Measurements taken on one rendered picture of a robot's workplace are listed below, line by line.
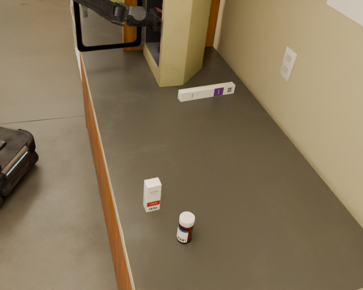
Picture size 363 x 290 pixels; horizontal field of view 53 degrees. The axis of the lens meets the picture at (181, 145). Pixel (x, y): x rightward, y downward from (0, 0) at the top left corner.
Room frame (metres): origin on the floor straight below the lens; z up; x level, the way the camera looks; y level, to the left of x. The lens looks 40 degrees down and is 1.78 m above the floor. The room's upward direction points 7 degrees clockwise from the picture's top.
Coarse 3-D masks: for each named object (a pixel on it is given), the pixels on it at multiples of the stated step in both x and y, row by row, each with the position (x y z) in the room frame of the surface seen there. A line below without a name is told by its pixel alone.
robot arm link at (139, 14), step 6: (126, 6) 1.51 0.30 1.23; (132, 6) 1.44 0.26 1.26; (138, 6) 1.45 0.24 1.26; (126, 12) 1.46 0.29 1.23; (132, 12) 1.42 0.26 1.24; (138, 12) 1.43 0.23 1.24; (144, 12) 1.44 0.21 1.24; (126, 18) 1.45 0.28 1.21; (132, 18) 1.43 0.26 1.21; (138, 18) 1.42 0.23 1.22; (144, 18) 1.43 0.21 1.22; (120, 24) 1.46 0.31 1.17
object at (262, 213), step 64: (128, 64) 1.56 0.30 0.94; (128, 128) 1.07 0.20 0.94; (192, 128) 1.12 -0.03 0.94; (256, 128) 1.17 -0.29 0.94; (128, 192) 0.76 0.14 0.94; (192, 192) 0.79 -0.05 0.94; (256, 192) 0.82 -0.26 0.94; (320, 192) 0.86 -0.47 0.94; (128, 256) 0.54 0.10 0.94; (192, 256) 0.56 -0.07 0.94; (256, 256) 0.58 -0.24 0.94; (320, 256) 0.61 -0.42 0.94
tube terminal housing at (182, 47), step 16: (176, 0) 1.41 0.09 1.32; (192, 0) 1.43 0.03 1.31; (208, 0) 1.58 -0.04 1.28; (176, 16) 1.41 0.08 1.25; (192, 16) 1.45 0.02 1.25; (208, 16) 1.60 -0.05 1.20; (176, 32) 1.41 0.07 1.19; (192, 32) 1.46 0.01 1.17; (144, 48) 1.67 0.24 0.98; (160, 48) 1.41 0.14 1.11; (176, 48) 1.41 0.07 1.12; (192, 48) 1.48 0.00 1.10; (160, 64) 1.39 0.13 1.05; (176, 64) 1.41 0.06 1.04; (192, 64) 1.50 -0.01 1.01; (160, 80) 1.39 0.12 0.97; (176, 80) 1.42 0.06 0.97
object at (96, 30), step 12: (120, 0) 1.62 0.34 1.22; (132, 0) 1.65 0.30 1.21; (84, 24) 1.54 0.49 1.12; (96, 24) 1.57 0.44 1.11; (108, 24) 1.59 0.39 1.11; (84, 36) 1.54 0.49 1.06; (96, 36) 1.57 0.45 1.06; (108, 36) 1.59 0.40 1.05; (120, 36) 1.62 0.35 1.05; (132, 36) 1.65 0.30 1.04
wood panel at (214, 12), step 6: (216, 0) 1.87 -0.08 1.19; (216, 6) 1.88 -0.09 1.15; (210, 12) 1.87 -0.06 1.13; (216, 12) 1.88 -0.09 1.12; (210, 18) 1.87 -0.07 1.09; (216, 18) 1.88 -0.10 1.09; (210, 24) 1.87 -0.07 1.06; (216, 24) 1.88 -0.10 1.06; (210, 30) 1.87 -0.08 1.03; (210, 36) 1.87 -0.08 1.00; (210, 42) 1.87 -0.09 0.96; (126, 48) 1.70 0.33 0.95; (132, 48) 1.72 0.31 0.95; (138, 48) 1.73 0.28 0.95
